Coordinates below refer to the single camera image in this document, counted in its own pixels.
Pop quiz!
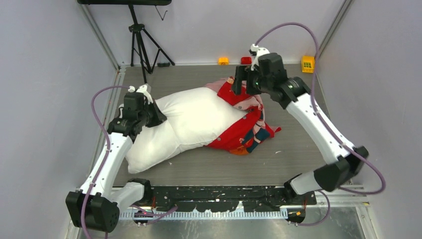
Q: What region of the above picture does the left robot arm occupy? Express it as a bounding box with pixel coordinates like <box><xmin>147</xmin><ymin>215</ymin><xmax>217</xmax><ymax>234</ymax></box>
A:
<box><xmin>65</xmin><ymin>92</ymin><xmax>167</xmax><ymax>238</ymax></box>

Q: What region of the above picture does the black tripod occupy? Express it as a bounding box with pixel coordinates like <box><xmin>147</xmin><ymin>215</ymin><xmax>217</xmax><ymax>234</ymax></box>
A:
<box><xmin>128</xmin><ymin>5</ymin><xmax>175</xmax><ymax>84</ymax></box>

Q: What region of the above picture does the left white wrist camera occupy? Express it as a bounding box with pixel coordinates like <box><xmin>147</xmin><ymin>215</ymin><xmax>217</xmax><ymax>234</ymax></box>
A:
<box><xmin>127</xmin><ymin>83</ymin><xmax>154</xmax><ymax>104</ymax></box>

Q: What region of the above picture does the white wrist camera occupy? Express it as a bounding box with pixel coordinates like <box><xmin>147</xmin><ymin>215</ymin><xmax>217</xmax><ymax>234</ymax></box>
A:
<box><xmin>127</xmin><ymin>83</ymin><xmax>154</xmax><ymax>104</ymax></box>
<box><xmin>249</xmin><ymin>44</ymin><xmax>270</xmax><ymax>71</ymax></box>

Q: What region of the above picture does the pink printed pillowcase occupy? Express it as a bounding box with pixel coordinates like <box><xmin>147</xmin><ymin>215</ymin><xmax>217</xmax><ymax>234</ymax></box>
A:
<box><xmin>205</xmin><ymin>77</ymin><xmax>282</xmax><ymax>155</ymax></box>

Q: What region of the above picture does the small black floor object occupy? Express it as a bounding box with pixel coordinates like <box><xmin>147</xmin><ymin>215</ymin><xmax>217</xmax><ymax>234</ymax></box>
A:
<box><xmin>157</xmin><ymin>62</ymin><xmax>171</xmax><ymax>68</ymax></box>

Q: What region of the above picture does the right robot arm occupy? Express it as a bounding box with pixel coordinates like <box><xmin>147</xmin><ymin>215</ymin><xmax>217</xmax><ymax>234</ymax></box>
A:
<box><xmin>232</xmin><ymin>53</ymin><xmax>369</xmax><ymax>205</ymax></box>

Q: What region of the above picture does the white pillow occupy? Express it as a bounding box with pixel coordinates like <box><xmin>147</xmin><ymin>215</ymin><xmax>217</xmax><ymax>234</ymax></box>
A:
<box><xmin>126</xmin><ymin>87</ymin><xmax>246</xmax><ymax>174</ymax></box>

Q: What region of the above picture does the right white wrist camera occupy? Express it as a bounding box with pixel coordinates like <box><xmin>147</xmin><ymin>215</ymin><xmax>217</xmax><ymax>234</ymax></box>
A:
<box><xmin>249</xmin><ymin>44</ymin><xmax>270</xmax><ymax>71</ymax></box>

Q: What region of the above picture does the small yellow toy block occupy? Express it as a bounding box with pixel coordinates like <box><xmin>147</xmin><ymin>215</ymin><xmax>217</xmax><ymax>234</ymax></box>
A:
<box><xmin>217</xmin><ymin>57</ymin><xmax>229</xmax><ymax>65</ymax></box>

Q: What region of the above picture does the yellow green toy block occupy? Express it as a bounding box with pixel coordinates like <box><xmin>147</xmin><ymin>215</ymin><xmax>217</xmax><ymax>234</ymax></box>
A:
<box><xmin>301</xmin><ymin>56</ymin><xmax>316</xmax><ymax>74</ymax></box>

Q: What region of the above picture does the red toy block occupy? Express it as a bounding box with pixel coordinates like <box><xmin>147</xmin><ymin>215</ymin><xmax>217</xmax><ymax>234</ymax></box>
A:
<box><xmin>240</xmin><ymin>56</ymin><xmax>253</xmax><ymax>65</ymax></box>

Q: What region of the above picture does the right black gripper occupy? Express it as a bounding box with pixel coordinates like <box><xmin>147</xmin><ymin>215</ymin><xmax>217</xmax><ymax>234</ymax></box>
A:
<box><xmin>232</xmin><ymin>65</ymin><xmax>272</xmax><ymax>96</ymax></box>

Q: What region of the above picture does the black overhead bar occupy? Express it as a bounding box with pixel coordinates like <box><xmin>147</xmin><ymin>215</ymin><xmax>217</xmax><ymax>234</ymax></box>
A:
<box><xmin>77</xmin><ymin>0</ymin><xmax>172</xmax><ymax>6</ymax></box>

